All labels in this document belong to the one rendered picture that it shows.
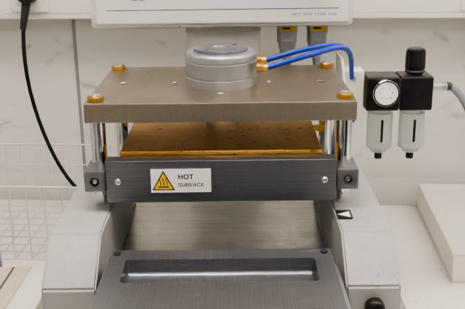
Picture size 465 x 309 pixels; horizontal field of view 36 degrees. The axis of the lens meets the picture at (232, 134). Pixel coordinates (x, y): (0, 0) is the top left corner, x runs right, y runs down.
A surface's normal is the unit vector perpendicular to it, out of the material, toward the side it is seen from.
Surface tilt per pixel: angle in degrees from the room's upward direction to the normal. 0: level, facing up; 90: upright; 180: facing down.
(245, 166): 90
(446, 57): 90
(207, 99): 0
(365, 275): 40
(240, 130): 0
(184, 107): 90
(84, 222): 0
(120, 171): 90
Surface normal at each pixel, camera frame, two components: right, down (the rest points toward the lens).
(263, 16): 0.00, 0.29
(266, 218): -0.01, -0.96
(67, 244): -0.01, -0.54
